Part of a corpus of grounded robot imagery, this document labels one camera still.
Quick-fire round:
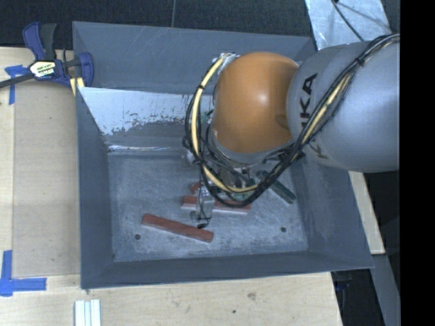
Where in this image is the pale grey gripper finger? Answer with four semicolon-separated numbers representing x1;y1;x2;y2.
194;186;207;222
203;195;214;230

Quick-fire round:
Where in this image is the grey metal bin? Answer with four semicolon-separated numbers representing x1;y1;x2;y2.
71;20;376;290

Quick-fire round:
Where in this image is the dark green flat block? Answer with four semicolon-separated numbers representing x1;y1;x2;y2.
256;170;296;204

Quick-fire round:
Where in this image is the pale wood flat board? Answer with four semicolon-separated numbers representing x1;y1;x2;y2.
12;78;82;279

